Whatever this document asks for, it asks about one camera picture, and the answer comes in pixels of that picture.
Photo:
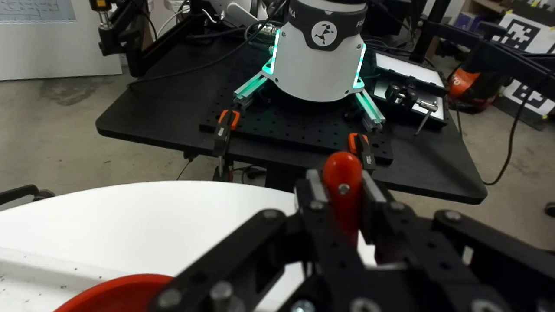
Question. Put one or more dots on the red plastic spoon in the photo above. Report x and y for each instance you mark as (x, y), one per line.
(342, 170)

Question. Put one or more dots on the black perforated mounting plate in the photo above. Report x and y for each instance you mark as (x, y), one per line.
(288, 127)

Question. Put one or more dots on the black camera stand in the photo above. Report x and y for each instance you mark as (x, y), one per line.
(132, 35)

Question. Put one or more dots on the grey metal device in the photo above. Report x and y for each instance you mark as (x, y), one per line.
(405, 87)

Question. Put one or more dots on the black work table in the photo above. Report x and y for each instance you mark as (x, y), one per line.
(162, 105)

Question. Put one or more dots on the black white fiducial tag board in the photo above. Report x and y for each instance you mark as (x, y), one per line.
(530, 35)

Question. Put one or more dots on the white plastic tray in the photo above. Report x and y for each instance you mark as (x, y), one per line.
(28, 288)

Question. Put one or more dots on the orange black bar clamp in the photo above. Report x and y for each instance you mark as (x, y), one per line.
(226, 118)
(361, 144)

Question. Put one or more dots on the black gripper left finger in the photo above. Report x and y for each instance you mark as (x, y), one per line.
(243, 254)

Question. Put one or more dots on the white board with paper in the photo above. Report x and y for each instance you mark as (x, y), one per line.
(46, 53)

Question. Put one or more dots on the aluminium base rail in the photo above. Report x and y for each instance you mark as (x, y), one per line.
(254, 79)
(370, 106)

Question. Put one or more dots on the red plastic bowl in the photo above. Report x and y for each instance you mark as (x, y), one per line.
(115, 295)

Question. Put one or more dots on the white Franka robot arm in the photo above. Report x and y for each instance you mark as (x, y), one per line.
(318, 70)

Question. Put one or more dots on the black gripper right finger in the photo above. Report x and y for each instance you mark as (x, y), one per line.
(434, 248)

